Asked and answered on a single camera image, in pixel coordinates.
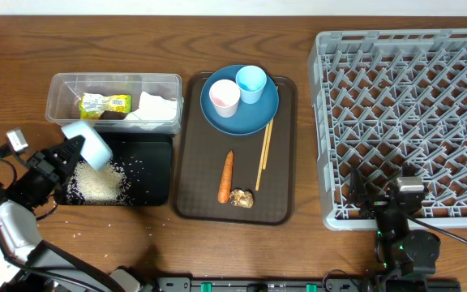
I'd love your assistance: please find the yellow green snack wrapper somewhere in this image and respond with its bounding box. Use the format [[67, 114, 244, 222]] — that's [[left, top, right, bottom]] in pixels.
[[79, 92, 132, 119]]

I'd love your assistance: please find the white napkin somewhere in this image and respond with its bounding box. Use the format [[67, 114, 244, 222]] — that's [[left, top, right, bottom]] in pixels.
[[125, 92, 177, 121]]

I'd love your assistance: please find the orange carrot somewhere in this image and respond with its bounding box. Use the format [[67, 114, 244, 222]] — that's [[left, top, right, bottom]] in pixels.
[[217, 150, 234, 204]]

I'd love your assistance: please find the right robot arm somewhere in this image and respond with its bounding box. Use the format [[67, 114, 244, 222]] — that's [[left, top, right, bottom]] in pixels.
[[348, 165, 440, 291]]

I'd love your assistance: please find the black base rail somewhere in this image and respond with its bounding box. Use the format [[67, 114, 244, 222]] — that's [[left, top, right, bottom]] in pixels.
[[152, 275, 461, 292]]

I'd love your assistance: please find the clear plastic bin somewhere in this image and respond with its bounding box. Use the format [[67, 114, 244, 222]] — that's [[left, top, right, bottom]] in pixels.
[[45, 72, 183, 134]]

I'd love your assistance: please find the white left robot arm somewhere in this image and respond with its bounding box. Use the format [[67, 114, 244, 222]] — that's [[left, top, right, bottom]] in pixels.
[[0, 131, 145, 291]]

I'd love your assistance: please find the pile of white rice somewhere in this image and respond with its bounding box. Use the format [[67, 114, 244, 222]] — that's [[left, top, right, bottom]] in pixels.
[[66, 161, 135, 205]]

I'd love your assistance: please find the pink cup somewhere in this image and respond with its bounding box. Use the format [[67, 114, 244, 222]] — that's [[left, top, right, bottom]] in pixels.
[[209, 79, 241, 118]]

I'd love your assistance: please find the right wooden chopstick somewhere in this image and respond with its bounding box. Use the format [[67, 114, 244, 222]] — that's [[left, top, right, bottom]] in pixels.
[[263, 119, 273, 170]]

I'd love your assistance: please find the left wooden chopstick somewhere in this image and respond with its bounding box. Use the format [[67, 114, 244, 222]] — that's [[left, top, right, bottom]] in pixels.
[[255, 123, 269, 191]]

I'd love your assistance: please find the brown serving tray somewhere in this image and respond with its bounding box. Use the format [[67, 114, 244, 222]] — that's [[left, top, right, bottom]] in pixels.
[[170, 72, 297, 225]]

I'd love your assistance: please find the brown mushroom piece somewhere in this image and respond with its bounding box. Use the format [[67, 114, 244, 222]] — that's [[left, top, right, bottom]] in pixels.
[[229, 189, 255, 208]]

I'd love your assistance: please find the wooden chopstick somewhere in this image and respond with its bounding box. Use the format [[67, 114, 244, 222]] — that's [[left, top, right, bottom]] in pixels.
[[263, 119, 273, 170], [255, 123, 269, 191]]

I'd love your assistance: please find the dark blue plate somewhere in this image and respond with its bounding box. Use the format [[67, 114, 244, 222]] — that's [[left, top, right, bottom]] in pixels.
[[200, 65, 280, 136]]

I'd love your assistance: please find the grey dishwasher rack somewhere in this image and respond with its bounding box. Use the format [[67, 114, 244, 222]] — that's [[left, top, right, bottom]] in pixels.
[[307, 28, 467, 231]]

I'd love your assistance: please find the black plastic tray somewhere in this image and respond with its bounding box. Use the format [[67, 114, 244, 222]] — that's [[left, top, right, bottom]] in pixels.
[[54, 131, 174, 207]]

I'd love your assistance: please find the light blue cup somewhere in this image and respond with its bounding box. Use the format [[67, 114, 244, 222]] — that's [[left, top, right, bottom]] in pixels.
[[235, 65, 267, 104]]

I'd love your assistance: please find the light blue bowl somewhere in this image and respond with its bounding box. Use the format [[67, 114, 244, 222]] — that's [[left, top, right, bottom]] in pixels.
[[61, 120, 113, 171]]

